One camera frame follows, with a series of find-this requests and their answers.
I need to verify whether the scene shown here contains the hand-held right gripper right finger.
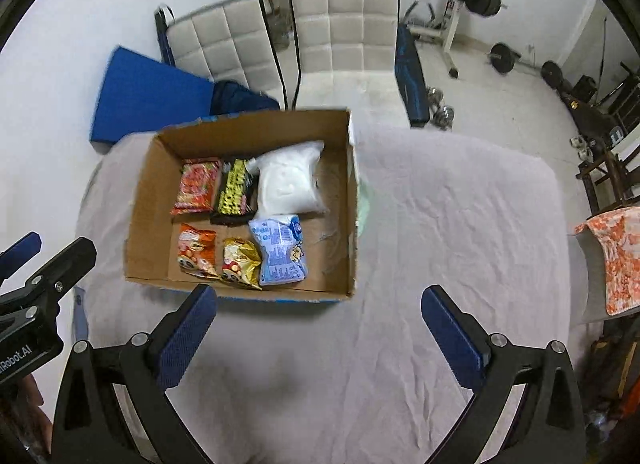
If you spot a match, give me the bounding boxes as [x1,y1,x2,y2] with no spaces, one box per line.
[421,285,587,464]

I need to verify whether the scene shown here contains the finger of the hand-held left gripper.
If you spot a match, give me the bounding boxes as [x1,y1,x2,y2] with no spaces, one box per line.
[0,231,43,279]
[22,237,98,306]

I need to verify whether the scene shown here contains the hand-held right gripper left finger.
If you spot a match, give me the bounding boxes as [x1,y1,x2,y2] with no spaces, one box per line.
[50,284,219,464]

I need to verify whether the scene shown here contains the orange panda snack packet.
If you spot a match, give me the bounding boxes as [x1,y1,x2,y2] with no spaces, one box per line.
[177,222,220,281]

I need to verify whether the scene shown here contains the gold panda snack packet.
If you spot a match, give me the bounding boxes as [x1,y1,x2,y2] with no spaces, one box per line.
[218,237,264,291]

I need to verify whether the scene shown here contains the light blue snack packet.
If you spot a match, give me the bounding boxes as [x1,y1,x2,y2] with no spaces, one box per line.
[248,213,310,286]

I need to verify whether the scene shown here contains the red snack packet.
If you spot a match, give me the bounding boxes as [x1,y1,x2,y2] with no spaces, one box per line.
[169,157,223,216]

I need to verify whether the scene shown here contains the black snack packet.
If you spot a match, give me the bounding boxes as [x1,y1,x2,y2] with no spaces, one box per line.
[209,157,259,225]

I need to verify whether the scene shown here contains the cardboard box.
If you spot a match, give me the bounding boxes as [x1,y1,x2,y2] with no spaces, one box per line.
[123,108,362,306]

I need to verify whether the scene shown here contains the white plastic bag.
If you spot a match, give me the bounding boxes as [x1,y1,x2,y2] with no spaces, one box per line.
[247,140,329,218]

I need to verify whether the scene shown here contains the person's left hand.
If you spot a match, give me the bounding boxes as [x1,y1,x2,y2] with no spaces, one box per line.
[14,373,54,460]

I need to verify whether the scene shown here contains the grey seat chair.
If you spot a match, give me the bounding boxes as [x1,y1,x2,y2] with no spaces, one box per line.
[566,231,640,328]

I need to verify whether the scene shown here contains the black and brown bag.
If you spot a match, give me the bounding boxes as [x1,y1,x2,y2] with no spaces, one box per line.
[580,324,640,425]

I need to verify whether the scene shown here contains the blue foam mat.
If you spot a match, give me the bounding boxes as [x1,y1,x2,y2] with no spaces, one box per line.
[89,45,216,155]

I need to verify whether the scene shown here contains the dark wooden chair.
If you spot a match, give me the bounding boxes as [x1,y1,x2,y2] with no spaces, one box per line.
[574,128,640,216]

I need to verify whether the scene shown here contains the chrome dumbbells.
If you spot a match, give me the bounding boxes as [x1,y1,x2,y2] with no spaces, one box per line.
[426,87,457,128]

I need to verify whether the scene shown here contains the pair of light shoes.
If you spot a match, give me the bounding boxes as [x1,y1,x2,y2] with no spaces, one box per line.
[570,135,597,161]

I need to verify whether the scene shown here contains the dark blue cloth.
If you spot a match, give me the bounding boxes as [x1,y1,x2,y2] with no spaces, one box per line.
[209,79,281,118]

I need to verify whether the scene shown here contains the white padded chair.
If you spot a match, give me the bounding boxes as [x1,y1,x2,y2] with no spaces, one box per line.
[288,0,412,128]
[154,0,287,111]

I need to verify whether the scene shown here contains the small black speaker box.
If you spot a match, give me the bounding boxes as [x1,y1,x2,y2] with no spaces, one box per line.
[571,74,599,103]

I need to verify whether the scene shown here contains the small barbell with black plates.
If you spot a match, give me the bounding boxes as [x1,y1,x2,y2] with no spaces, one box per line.
[486,42,564,91]

